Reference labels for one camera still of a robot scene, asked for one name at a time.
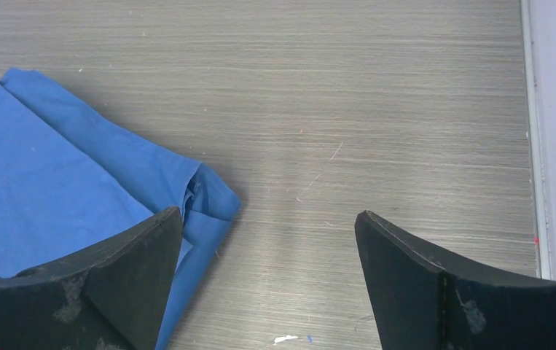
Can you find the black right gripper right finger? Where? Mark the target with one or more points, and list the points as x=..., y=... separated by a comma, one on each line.
x=424, y=296

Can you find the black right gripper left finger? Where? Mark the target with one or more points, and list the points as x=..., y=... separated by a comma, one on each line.
x=110, y=295

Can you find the blue surgical wrap cloth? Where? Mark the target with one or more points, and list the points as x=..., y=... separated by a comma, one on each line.
x=69, y=178

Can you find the aluminium frame rail right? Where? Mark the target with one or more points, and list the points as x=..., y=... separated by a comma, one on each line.
x=537, y=170

